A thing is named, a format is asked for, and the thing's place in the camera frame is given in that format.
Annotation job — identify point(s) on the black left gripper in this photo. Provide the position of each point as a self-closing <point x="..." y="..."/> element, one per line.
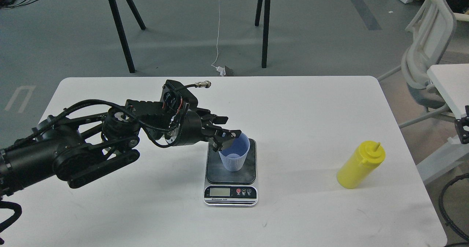
<point x="189" y="131"/>

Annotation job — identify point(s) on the yellow squeeze bottle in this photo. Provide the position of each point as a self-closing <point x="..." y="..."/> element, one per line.
<point x="367" y="157"/>

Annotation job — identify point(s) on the blue plastic cup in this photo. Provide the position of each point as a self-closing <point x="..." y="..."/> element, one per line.
<point x="233" y="157"/>

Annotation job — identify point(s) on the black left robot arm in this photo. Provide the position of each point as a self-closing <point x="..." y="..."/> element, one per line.
<point x="93" y="138"/>

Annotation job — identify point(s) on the white office chair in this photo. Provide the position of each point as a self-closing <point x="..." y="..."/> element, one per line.
<point x="432" y="28"/>

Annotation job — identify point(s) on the white power adapter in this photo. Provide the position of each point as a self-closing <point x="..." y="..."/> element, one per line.
<point x="225" y="71"/>

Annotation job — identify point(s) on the black digital kitchen scale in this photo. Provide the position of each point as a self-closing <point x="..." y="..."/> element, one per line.
<point x="231" y="189"/>

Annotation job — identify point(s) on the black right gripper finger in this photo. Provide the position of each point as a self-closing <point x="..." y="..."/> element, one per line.
<point x="461" y="127"/>

